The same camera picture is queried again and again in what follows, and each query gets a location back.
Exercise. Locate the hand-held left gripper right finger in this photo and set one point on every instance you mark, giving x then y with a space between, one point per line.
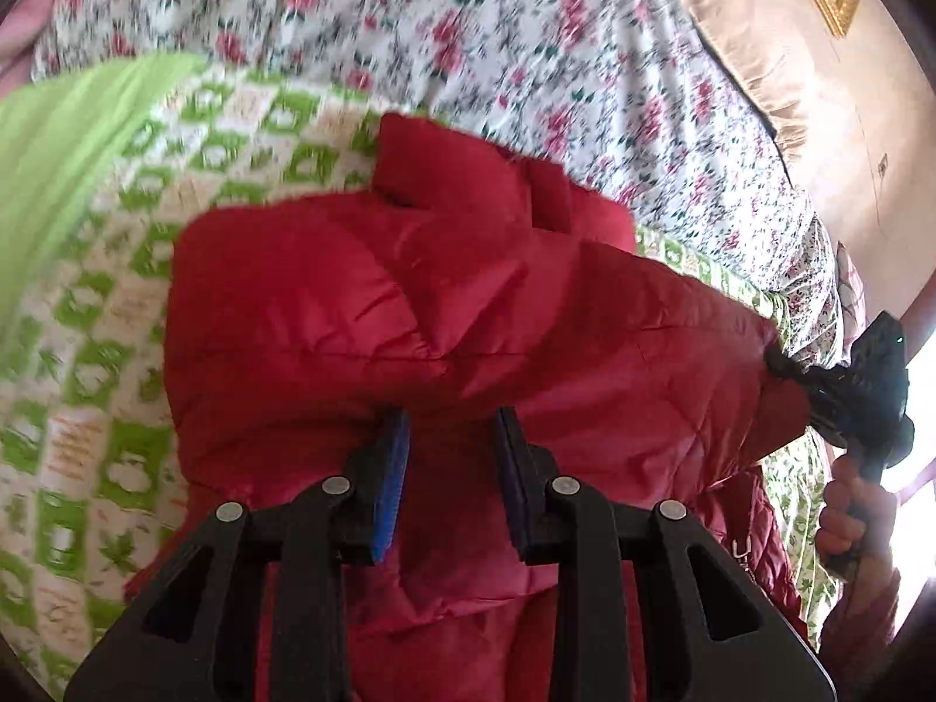
512 468

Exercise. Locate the person's right forearm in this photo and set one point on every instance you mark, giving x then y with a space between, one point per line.
866 621

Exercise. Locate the green patterned blanket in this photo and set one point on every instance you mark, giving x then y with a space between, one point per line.
110 351

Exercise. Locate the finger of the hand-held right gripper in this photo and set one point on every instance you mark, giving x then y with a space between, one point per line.
793 376

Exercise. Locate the red quilted jacket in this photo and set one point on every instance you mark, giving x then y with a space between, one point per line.
409 322

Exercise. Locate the beige pillow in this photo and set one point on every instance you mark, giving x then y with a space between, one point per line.
738 36

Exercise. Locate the person's right hand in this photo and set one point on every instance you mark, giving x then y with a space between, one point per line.
855 519

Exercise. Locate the pink quilt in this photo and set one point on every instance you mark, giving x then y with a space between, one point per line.
18 22

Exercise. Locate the floral quilt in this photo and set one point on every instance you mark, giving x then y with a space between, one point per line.
475 36

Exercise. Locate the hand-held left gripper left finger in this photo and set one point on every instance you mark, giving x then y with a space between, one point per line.
395 468

